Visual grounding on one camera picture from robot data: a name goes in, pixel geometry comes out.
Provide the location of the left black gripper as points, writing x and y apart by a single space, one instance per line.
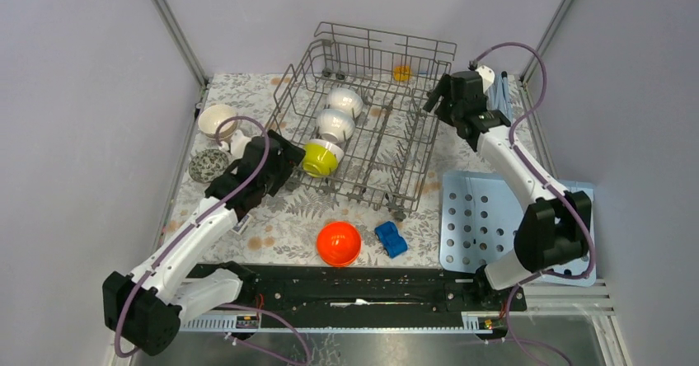
288 157

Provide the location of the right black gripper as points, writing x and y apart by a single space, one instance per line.
443 88

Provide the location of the white ribbed bowl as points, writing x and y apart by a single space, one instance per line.
334 125
345 100

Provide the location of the pink patterned bowl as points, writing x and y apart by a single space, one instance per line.
206 165

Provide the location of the grey wire dish rack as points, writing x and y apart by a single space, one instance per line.
394 137

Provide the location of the beige bowl with leaf pattern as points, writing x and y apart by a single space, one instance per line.
211 117

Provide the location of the orange bowl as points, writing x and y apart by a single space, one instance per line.
339 244

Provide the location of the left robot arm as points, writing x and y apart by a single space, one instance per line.
148 306

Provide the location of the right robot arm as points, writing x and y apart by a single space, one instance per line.
554 237

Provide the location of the yellow-green bowl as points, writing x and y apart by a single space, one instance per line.
321 158

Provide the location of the yellow rubber duck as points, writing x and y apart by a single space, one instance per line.
402 73

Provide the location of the blue folded metal stand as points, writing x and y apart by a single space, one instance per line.
499 97

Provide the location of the floral patterned table mat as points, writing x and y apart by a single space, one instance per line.
283 230

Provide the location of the light blue perforated board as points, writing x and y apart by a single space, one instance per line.
480 218

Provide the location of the blue toy car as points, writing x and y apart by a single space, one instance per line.
392 241

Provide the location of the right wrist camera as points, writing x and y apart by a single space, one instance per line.
487 75

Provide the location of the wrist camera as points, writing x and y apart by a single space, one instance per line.
487 75
235 146

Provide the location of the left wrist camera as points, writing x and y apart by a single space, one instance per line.
235 146

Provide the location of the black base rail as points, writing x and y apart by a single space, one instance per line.
362 297

